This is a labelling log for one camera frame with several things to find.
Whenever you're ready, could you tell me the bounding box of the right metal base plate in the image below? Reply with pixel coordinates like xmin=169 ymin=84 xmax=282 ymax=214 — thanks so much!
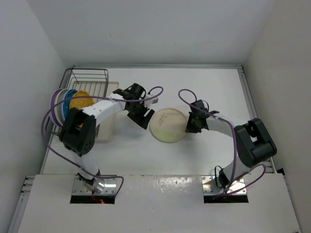
xmin=201 ymin=175 xmax=247 ymax=196

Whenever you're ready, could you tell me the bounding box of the purple plate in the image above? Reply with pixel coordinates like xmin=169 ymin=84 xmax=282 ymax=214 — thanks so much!
xmin=50 ymin=88 xmax=63 ymax=127

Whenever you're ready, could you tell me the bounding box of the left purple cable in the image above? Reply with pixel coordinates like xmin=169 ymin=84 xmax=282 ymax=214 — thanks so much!
xmin=40 ymin=86 xmax=164 ymax=195

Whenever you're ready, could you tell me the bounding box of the beige drip tray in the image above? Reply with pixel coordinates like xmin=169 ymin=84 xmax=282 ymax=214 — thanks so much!
xmin=95 ymin=82 xmax=119 ymax=143

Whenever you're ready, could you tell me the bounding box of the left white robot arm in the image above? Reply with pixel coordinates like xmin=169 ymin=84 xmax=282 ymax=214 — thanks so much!
xmin=59 ymin=83 xmax=158 ymax=192

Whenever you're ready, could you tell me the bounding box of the metal wire dish rack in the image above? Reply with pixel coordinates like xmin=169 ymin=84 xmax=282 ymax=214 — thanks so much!
xmin=45 ymin=67 xmax=109 ymax=137

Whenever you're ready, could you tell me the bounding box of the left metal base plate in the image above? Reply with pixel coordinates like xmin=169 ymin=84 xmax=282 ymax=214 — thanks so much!
xmin=72 ymin=176 xmax=117 ymax=196

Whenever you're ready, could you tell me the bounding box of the metal base plate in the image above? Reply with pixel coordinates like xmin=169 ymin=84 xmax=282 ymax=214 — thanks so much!
xmin=72 ymin=176 xmax=117 ymax=196
xmin=201 ymin=175 xmax=247 ymax=196

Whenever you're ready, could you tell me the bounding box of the light blue plate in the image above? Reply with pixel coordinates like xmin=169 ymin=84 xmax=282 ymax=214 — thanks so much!
xmin=60 ymin=89 xmax=73 ymax=122

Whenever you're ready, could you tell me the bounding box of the cream plate with plant motif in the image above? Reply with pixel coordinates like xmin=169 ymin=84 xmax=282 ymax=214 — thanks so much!
xmin=149 ymin=108 xmax=187 ymax=143

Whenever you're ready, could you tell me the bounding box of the yellow dotted plate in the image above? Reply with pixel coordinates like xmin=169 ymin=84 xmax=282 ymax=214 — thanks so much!
xmin=69 ymin=90 xmax=94 ymax=109

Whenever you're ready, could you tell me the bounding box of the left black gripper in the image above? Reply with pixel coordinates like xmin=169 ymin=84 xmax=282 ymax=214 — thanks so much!
xmin=126 ymin=99 xmax=154 ymax=129

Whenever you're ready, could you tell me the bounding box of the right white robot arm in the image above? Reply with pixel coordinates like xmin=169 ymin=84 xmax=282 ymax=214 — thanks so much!
xmin=186 ymin=100 xmax=277 ymax=189

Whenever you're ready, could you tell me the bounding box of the teal dotted plate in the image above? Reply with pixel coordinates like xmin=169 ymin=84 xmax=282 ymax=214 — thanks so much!
xmin=63 ymin=89 xmax=77 ymax=120

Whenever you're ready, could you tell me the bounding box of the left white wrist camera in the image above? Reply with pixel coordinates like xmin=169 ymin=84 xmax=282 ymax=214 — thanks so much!
xmin=143 ymin=94 xmax=158 ymax=107

